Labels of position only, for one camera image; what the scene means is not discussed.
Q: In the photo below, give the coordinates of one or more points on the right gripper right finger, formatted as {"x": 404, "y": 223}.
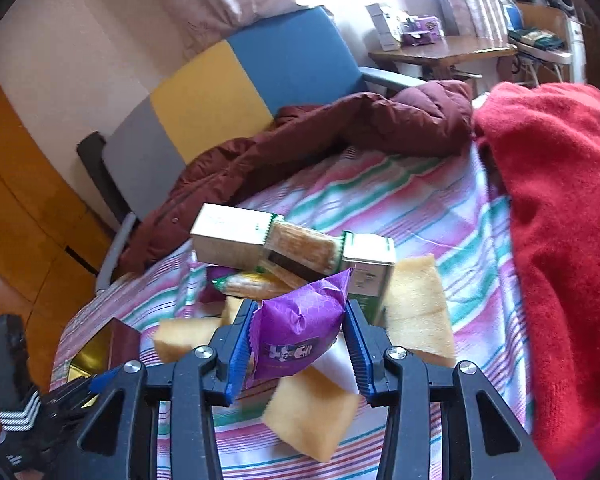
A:
{"x": 481, "y": 436}

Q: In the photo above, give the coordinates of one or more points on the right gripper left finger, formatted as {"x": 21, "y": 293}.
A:
{"x": 118, "y": 437}

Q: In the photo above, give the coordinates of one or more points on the yellow sponge block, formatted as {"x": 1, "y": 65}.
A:
{"x": 417, "y": 317}
{"x": 311, "y": 413}
{"x": 175, "y": 337}

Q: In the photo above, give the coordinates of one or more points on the yellow sponge block front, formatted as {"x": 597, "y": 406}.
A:
{"x": 311, "y": 413}

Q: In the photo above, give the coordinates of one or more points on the green yellow cracker packet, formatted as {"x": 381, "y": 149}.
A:
{"x": 251, "y": 285}

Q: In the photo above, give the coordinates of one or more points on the purple snack packet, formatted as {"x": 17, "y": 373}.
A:
{"x": 292, "y": 332}

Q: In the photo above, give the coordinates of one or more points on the green white small box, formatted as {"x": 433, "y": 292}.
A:
{"x": 371, "y": 258}

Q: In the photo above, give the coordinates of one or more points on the long cracker box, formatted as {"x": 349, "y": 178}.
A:
{"x": 253, "y": 240}

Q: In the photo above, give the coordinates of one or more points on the wooden wardrobe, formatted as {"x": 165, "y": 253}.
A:
{"x": 51, "y": 244}

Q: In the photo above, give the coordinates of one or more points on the black rolled mat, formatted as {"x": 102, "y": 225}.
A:
{"x": 90, "y": 151}

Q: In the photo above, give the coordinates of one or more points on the maroon puffer jacket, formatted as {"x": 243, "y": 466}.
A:
{"x": 429, "y": 120}

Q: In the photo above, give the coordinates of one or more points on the red fleece blanket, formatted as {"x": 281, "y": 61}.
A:
{"x": 545, "y": 143}

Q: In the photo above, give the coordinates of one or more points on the wooden side table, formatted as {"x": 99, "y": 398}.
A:
{"x": 443, "y": 55}

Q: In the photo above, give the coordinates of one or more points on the white carton on table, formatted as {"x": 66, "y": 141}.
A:
{"x": 388, "y": 25}

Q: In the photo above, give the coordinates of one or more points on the purple tissue box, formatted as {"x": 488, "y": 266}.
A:
{"x": 420, "y": 30}

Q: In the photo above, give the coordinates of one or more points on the grey yellow blue chair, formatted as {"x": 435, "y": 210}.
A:
{"x": 232, "y": 89}

